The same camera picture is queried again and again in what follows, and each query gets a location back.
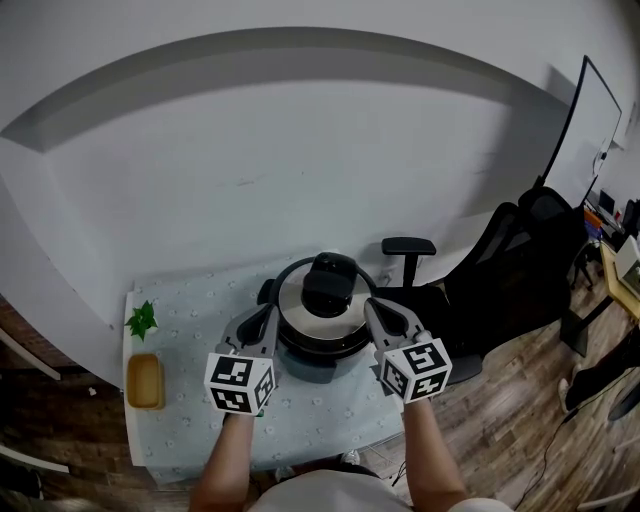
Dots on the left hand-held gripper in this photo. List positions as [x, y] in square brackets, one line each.
[235, 380]

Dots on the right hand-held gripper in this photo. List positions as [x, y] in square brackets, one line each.
[417, 370]

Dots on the steel pressure cooker lid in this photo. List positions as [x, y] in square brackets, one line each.
[325, 300]

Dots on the grey pressure cooker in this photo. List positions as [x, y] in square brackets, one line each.
[320, 362]

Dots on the person's right forearm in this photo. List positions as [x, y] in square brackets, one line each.
[430, 455]

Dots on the person's left forearm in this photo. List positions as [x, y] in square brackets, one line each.
[227, 465]

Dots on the light floral tablecloth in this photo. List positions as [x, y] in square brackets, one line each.
[320, 415]

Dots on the small green plant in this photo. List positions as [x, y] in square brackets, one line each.
[142, 320]

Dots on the black office chair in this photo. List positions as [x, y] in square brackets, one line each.
[505, 280]

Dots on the yellow rectangular container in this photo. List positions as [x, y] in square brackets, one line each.
[145, 382]

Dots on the white table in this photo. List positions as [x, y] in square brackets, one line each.
[128, 430]

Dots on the person's light shirt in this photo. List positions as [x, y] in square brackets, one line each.
[350, 495]

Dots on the black desk leg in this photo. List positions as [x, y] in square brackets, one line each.
[582, 325]

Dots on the wooden desk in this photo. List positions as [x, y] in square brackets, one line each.
[612, 280]

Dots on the white box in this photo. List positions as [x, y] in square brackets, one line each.
[629, 262]

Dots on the black framed whiteboard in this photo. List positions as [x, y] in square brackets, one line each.
[595, 115]

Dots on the white wall socket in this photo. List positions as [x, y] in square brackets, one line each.
[387, 276]

